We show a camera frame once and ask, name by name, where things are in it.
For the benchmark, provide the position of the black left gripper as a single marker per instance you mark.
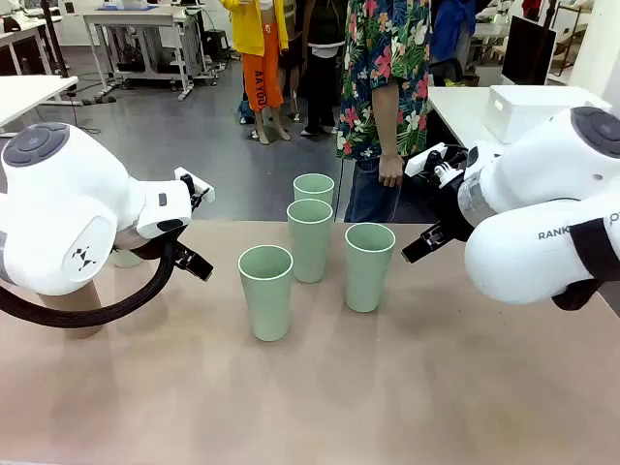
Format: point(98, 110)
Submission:
point(145, 247)

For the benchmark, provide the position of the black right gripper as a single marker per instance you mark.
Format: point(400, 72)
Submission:
point(453, 213)

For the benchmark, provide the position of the pale green plastic cup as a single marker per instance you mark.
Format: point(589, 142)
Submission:
point(127, 260)
point(314, 191)
point(310, 252)
point(368, 281)
point(266, 305)

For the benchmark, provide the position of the white ribbed plastic basket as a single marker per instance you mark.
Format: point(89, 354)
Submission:
point(523, 111)

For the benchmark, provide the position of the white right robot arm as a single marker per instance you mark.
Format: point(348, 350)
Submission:
point(533, 160)

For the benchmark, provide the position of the person's left forearm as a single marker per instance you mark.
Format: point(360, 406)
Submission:
point(387, 121)

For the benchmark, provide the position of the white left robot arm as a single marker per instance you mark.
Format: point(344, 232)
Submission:
point(63, 194)

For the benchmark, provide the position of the person's left hand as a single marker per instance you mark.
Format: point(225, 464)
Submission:
point(390, 169)

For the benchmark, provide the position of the person in black clothes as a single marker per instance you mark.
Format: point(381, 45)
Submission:
point(319, 72)

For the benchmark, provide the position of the person in floral shirt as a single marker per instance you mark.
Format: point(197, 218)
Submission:
point(368, 48)

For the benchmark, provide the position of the person in blue jacket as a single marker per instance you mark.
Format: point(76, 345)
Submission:
point(450, 34)

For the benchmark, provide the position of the black monitor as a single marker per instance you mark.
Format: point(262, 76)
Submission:
point(528, 48)

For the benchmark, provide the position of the white workbench desk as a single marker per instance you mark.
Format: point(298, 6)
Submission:
point(126, 19)

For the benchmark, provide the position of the black tripod pole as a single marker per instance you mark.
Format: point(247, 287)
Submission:
point(54, 43)

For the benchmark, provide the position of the white lab desk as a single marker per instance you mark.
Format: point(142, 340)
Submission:
point(19, 36)

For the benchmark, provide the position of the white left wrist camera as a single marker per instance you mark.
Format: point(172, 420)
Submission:
point(203, 194)

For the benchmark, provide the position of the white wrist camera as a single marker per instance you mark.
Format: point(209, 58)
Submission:
point(203, 194)
point(416, 164)

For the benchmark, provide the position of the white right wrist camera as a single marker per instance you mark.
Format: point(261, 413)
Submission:
point(416, 164)

